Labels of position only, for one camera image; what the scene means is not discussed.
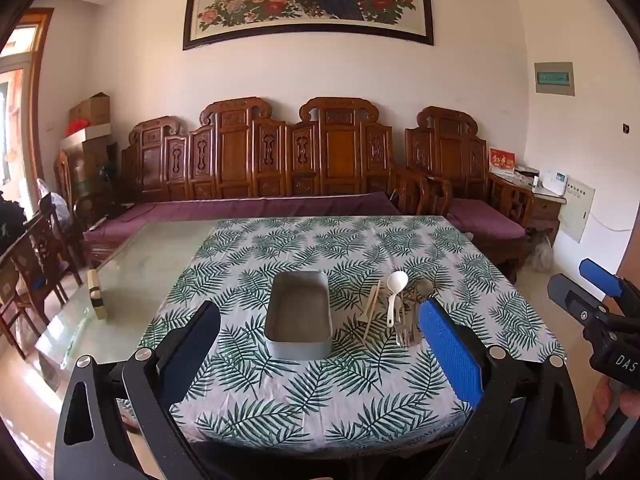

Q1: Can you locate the red desk card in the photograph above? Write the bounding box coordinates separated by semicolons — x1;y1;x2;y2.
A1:
489;147;516;177

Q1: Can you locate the long carved wooden sofa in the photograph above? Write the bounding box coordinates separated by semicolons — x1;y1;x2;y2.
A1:
120;96;432;221

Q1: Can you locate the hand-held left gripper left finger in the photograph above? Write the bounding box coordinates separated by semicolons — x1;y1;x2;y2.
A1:
52;301;221;480

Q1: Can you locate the brown cardboard box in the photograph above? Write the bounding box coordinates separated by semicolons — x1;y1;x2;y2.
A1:
69;92;111;128

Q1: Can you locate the black standing fan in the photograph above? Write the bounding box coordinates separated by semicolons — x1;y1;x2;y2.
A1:
97;160;121;211

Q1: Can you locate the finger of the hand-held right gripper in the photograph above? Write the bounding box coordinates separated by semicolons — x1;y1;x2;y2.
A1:
579;258;629;302
546;273;609;332

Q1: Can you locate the wooden side table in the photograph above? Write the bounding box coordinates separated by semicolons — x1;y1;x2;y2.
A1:
520;180;568;247

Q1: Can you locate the clear plastic bag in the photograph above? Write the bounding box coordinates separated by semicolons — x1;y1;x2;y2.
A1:
37;177;69;232

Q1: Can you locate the white wall cable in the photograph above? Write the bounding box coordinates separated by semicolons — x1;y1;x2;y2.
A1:
590;211;634;234

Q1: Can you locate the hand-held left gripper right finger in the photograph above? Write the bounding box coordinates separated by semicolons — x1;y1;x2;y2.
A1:
418;298;584;480

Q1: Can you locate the white fluffy bag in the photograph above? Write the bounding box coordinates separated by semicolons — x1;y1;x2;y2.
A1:
527;230;554;272

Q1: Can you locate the black bag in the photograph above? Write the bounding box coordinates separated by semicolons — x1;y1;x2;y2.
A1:
0;195;27;257

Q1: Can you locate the wooden block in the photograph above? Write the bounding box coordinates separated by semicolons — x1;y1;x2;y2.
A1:
86;269;109;320

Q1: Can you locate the white plastic spoon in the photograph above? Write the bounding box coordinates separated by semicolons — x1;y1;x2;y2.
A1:
386;270;410;330

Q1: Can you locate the long purple seat cushion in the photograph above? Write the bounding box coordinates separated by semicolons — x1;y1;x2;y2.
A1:
82;191;402;242

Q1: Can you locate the white telephone device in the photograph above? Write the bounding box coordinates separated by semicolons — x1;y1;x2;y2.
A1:
541;170;569;195

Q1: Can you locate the stack of cardboard boxes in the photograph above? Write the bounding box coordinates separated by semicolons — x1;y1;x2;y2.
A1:
57;137;121;202

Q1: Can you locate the grey metal tray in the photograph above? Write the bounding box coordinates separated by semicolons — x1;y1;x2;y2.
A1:
264;270;334;361

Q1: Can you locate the white box with red items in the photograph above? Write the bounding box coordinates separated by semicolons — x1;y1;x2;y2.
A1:
62;120;114;142

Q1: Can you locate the person's right hand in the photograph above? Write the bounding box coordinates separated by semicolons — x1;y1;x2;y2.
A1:
582;379;615;450

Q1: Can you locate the metal spoon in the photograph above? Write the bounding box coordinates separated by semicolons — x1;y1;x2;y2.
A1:
412;279;436;306

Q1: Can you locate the carved wooden armchair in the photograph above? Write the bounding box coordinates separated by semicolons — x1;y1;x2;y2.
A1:
404;106;536;285

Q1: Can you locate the white wall electrical box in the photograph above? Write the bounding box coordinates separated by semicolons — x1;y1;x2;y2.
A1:
557;178;596;245

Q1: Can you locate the wooden side chair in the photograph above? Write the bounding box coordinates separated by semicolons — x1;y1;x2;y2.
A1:
0;200;84;357

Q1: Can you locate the grey wall panel box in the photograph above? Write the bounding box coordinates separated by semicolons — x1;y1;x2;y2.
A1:
534;61;575;97

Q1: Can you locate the wooden door frame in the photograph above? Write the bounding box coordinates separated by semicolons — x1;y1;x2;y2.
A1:
0;7;55;202

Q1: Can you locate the framed peacock flower painting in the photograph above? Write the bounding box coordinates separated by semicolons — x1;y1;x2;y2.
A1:
182;0;435;52

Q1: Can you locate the leaf print tablecloth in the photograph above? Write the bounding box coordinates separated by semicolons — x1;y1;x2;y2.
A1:
131;215;569;450

